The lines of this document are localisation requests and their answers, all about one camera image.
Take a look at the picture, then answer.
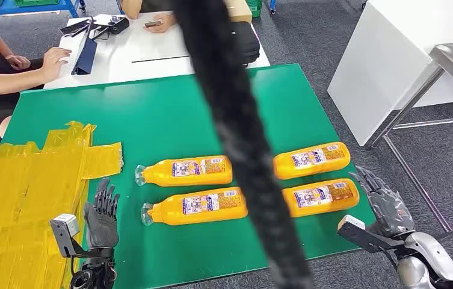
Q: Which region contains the black cylindrical device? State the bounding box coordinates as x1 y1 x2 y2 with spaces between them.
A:
106 16 131 35

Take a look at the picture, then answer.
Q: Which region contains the dark blue folder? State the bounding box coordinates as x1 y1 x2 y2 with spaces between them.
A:
70 17 99 76

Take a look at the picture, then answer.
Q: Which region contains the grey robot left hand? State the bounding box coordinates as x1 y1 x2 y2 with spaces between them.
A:
84 177 122 250

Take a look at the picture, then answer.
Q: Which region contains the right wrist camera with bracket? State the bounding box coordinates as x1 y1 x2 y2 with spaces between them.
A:
337 214 406 256

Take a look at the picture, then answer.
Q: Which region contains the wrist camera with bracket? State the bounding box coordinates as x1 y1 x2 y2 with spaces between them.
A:
49 213 113 259
337 214 406 256

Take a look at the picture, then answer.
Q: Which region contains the black folded tripod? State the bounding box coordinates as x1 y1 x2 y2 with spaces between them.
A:
59 17 111 42

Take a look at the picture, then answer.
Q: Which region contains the orange detergent bottle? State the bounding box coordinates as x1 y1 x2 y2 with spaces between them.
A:
134 155 234 187
273 141 351 181
281 178 360 219
141 187 248 227

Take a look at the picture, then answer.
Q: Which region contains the cardboard box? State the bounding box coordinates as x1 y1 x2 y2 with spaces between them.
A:
224 0 253 24

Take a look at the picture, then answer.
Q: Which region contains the person's left hand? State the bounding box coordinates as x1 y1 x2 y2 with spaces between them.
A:
5 54 32 72
143 13 176 34

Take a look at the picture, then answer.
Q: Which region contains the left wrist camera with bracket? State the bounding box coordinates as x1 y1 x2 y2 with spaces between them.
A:
49 213 113 259

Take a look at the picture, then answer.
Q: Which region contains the white cabinet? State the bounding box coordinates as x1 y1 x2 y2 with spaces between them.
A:
327 0 453 147

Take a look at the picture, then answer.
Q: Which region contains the black braided cable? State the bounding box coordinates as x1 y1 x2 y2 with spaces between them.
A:
171 0 315 289

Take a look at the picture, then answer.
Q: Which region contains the black carrying case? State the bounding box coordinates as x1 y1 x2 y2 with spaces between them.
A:
230 20 261 67

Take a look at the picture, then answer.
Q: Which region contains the person's right hand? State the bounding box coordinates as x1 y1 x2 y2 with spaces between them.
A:
39 47 72 82

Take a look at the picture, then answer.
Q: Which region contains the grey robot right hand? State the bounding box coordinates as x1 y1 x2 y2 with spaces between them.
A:
348 165 416 240

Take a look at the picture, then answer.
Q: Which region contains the blue metal cart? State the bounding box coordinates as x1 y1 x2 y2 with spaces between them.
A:
115 0 277 16
0 0 87 17

